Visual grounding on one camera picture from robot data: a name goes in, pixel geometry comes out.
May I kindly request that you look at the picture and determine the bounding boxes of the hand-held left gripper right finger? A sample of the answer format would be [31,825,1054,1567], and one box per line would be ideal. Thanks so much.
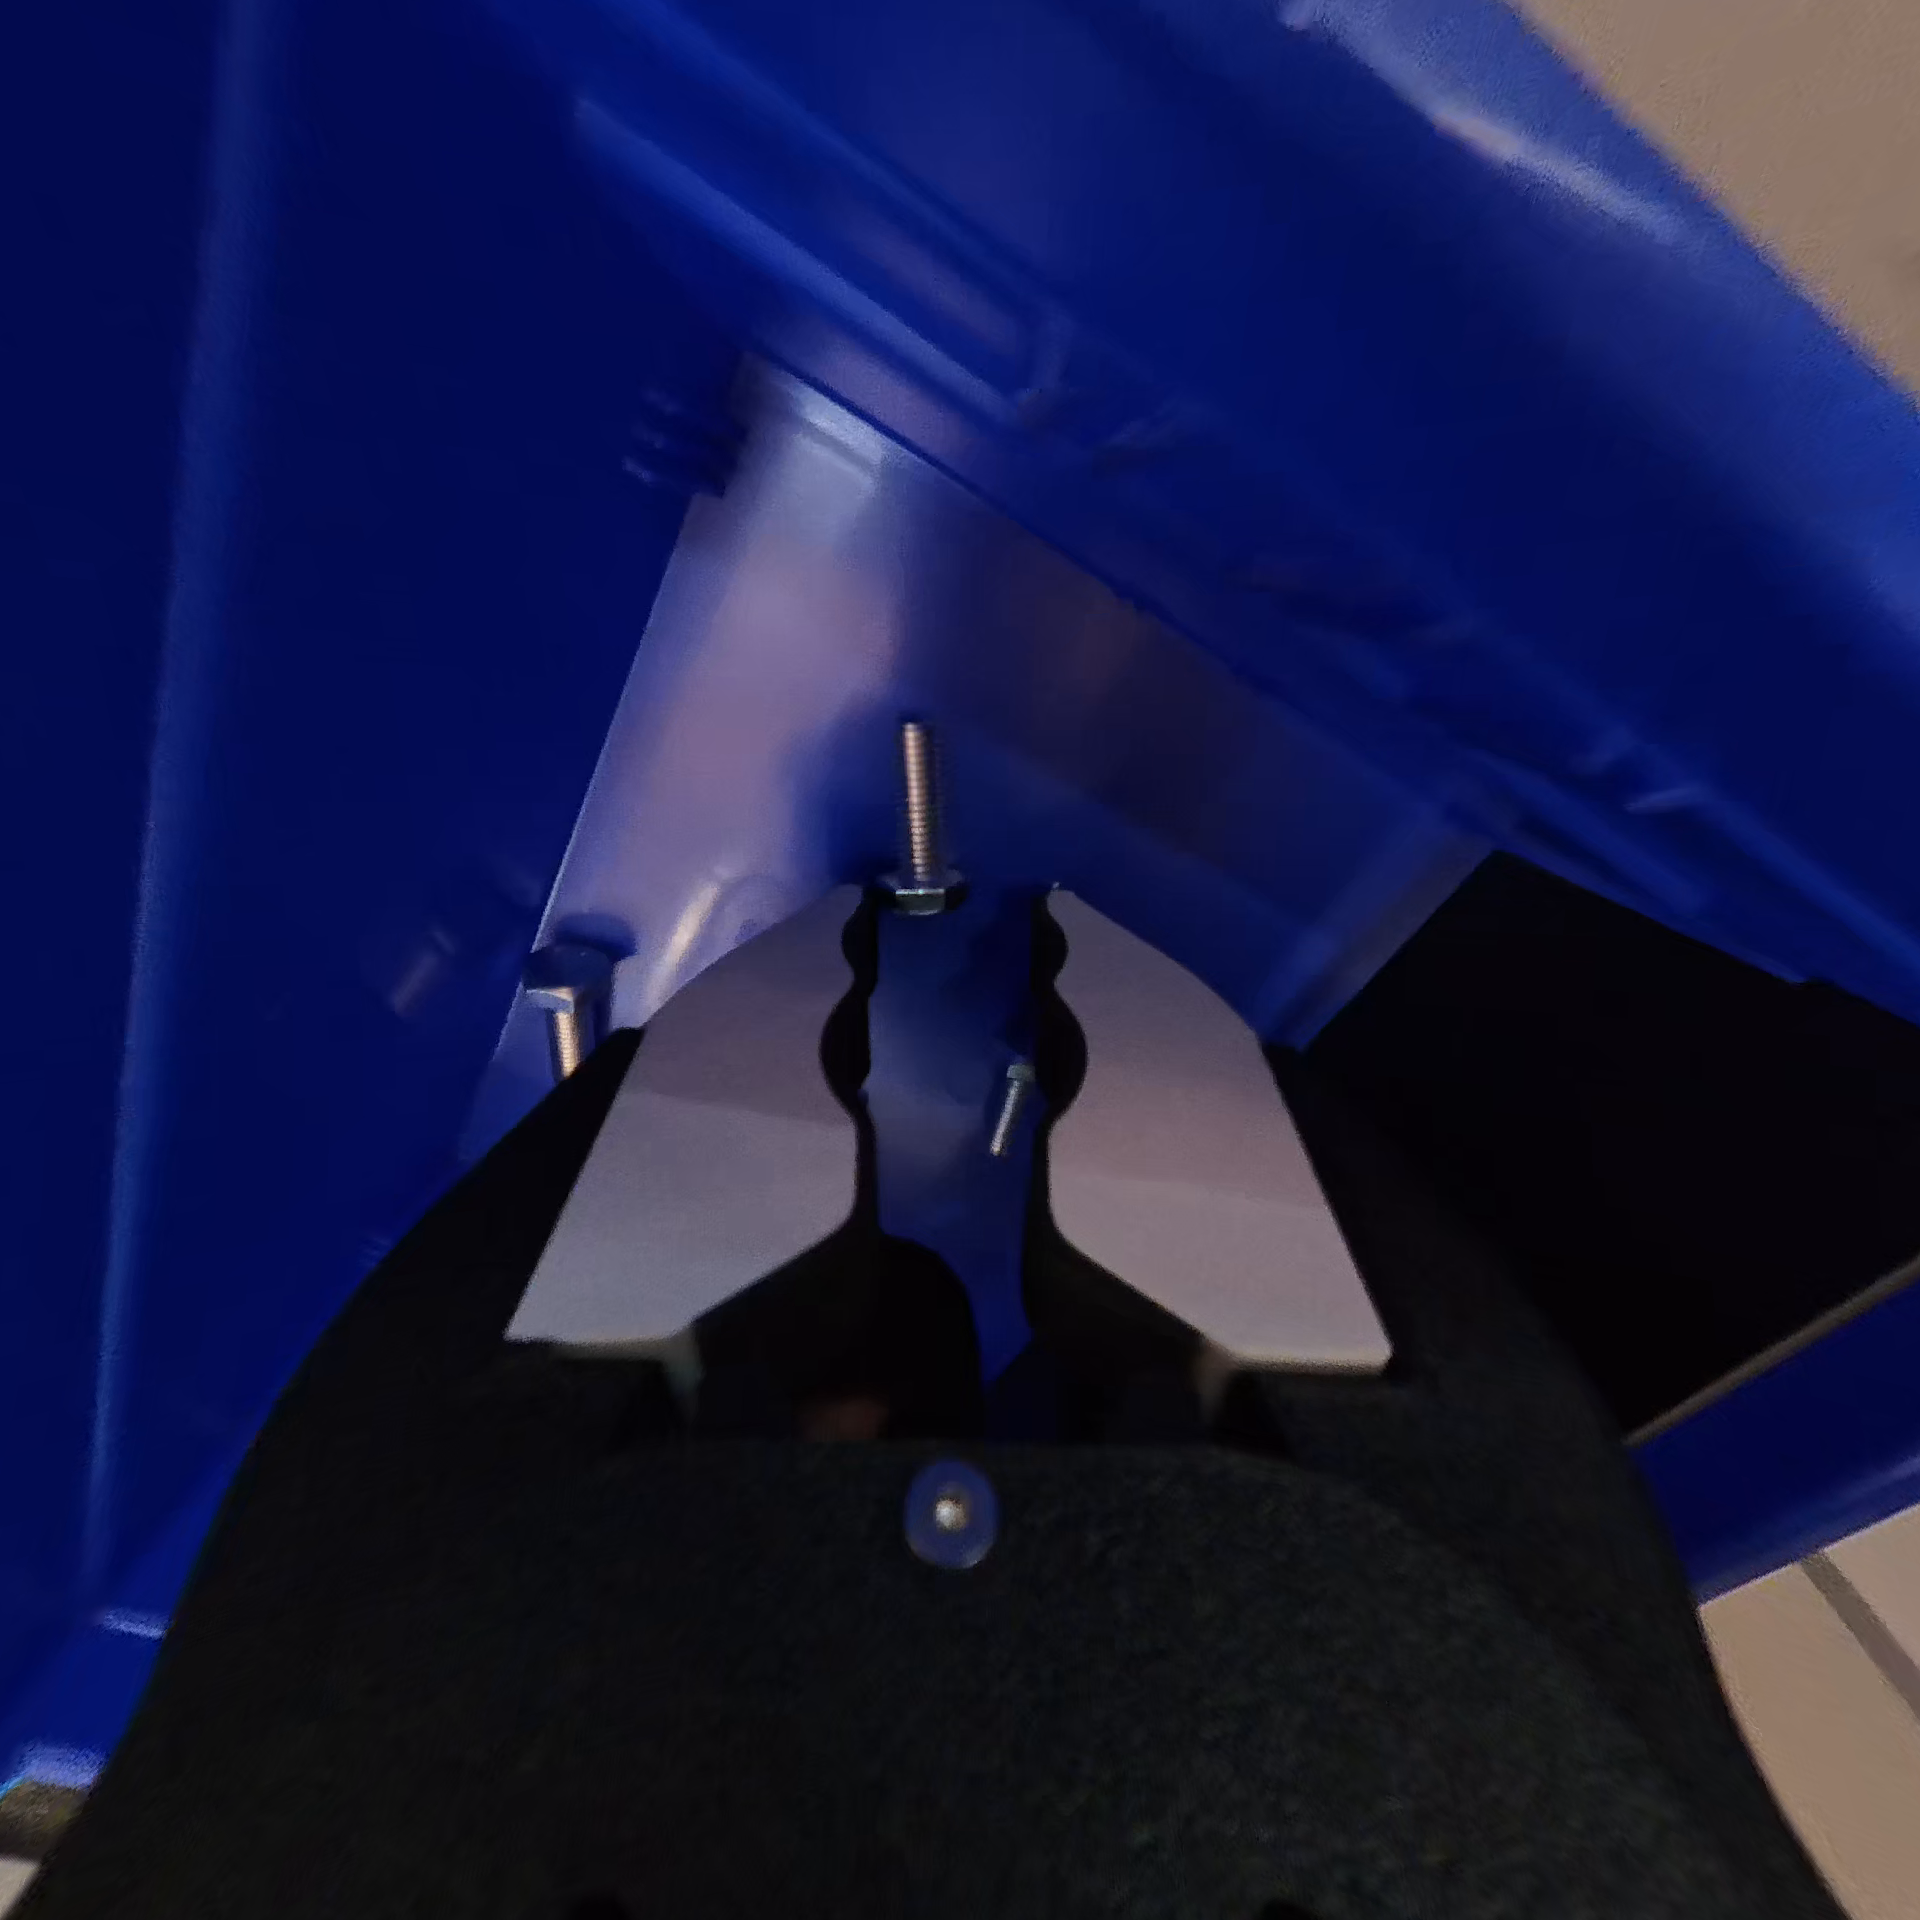
[1024,887,1391,1402]

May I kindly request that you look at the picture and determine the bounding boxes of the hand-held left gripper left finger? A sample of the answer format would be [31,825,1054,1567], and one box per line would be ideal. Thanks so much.
[503,884,888,1386]

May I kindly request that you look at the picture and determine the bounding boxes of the blue plastic parts bin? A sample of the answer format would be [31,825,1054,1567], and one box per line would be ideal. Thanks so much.
[0,0,1920,1801]

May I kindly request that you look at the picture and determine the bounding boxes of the black bin divider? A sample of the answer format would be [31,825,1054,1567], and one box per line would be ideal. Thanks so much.
[1305,854,1920,1449]

